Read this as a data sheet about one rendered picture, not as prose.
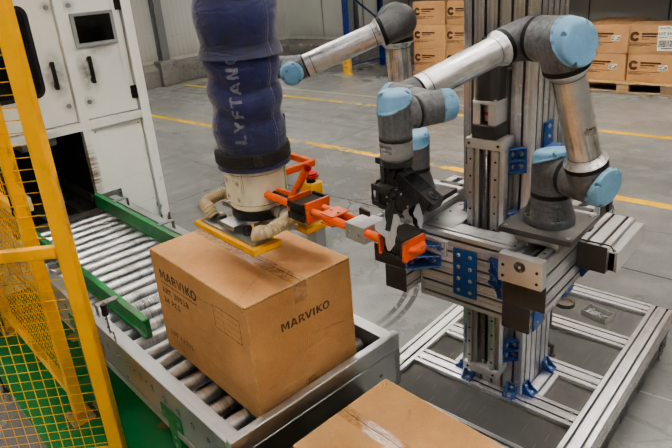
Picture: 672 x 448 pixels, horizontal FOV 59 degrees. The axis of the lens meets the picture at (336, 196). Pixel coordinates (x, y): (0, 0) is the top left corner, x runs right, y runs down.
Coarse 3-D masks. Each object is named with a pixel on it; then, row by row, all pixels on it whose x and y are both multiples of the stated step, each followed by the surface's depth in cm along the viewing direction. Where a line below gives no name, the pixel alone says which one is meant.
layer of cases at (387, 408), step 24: (384, 384) 191; (360, 408) 182; (384, 408) 181; (408, 408) 180; (432, 408) 179; (312, 432) 174; (336, 432) 173; (360, 432) 172; (384, 432) 172; (408, 432) 171; (432, 432) 170; (456, 432) 169
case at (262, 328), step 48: (192, 240) 209; (288, 240) 203; (192, 288) 188; (240, 288) 175; (288, 288) 173; (336, 288) 187; (192, 336) 200; (240, 336) 171; (288, 336) 178; (336, 336) 192; (240, 384) 182; (288, 384) 182
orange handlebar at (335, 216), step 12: (300, 156) 204; (288, 168) 193; (300, 168) 195; (288, 192) 172; (324, 204) 161; (312, 216) 159; (324, 216) 155; (336, 216) 153; (348, 216) 153; (420, 252) 134
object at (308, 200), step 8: (304, 192) 166; (312, 192) 168; (288, 200) 162; (296, 200) 164; (304, 200) 163; (312, 200) 163; (320, 200) 160; (328, 200) 162; (288, 208) 164; (296, 208) 160; (304, 208) 158; (312, 208) 159; (320, 208) 161; (288, 216) 164; (296, 216) 161; (304, 216) 159
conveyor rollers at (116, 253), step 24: (96, 216) 351; (96, 240) 317; (120, 240) 316; (144, 240) 315; (96, 264) 291; (120, 264) 289; (144, 264) 288; (120, 288) 264; (144, 288) 262; (144, 312) 244; (168, 360) 213; (192, 384) 199; (216, 384) 197; (216, 408) 186
